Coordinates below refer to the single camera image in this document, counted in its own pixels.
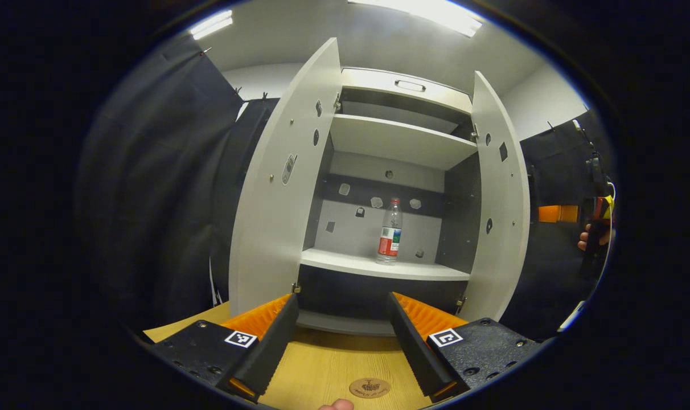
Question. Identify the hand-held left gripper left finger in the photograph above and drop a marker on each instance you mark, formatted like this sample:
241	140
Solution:
274	347

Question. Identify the round wooden coaster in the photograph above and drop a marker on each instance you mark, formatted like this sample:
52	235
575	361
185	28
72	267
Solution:
369	388

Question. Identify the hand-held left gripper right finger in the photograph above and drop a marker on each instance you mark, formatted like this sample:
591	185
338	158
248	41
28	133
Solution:
416	347

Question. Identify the white cabinet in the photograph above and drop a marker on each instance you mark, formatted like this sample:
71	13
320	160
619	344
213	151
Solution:
350	233

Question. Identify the white cabinet door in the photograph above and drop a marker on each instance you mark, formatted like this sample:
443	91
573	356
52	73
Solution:
501	199
276	199

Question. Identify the white cabinet drawer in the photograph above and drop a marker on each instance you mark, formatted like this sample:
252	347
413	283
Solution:
373	85

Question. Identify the clear plastic bottle red label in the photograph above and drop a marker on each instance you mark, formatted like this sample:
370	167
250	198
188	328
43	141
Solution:
389	239

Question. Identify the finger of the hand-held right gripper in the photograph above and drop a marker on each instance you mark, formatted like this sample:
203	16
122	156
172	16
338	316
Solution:
558	213

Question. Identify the metal door hinge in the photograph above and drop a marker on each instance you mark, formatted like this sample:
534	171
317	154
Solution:
474	134
460	304
337	102
295	288

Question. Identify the ceiling light panel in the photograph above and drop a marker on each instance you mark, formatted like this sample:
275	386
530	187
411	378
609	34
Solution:
211	24
430	12

